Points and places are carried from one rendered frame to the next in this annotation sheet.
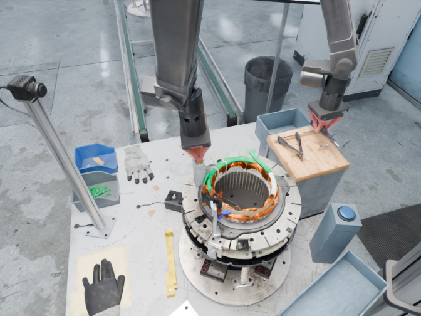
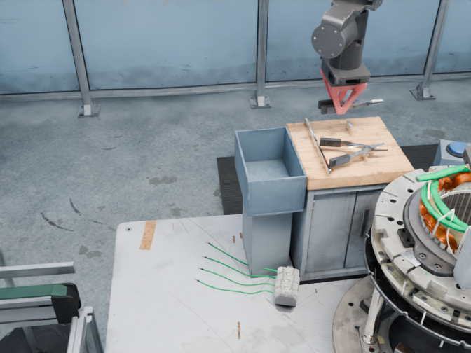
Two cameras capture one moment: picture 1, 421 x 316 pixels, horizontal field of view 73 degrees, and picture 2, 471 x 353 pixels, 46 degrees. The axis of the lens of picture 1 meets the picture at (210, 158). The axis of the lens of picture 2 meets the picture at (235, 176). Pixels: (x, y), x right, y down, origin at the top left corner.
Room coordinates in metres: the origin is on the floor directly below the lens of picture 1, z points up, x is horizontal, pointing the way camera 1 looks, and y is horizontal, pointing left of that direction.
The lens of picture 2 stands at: (0.73, 0.58, 1.67)
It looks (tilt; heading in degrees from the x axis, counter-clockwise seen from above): 38 degrees down; 280
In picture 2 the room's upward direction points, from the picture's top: straight up
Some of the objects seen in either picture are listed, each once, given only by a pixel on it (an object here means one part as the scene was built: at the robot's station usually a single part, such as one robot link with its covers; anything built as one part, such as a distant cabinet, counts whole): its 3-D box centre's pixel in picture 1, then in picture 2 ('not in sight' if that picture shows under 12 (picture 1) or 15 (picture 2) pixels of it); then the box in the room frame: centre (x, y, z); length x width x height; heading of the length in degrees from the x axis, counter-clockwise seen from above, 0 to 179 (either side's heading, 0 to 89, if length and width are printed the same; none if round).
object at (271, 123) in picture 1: (277, 148); (265, 208); (0.81, -0.27, 0.92); 0.17 x 0.11 x 0.28; 108
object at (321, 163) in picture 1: (306, 151); (345, 150); (0.66, -0.32, 1.05); 0.20 x 0.19 x 0.02; 18
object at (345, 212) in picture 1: (347, 212); (459, 148); (0.44, -0.38, 1.04); 0.04 x 0.04 x 0.01
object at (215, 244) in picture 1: (215, 247); not in sight; (0.32, -0.01, 1.07); 0.04 x 0.02 x 0.05; 64
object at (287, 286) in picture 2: not in sight; (287, 286); (0.75, -0.17, 0.80); 0.10 x 0.05 x 0.04; 90
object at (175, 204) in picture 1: (179, 201); not in sight; (0.63, 0.12, 0.81); 0.10 x 0.06 x 0.06; 73
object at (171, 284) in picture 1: (170, 260); not in sight; (0.40, 0.14, 0.80); 0.22 x 0.04 x 0.03; 9
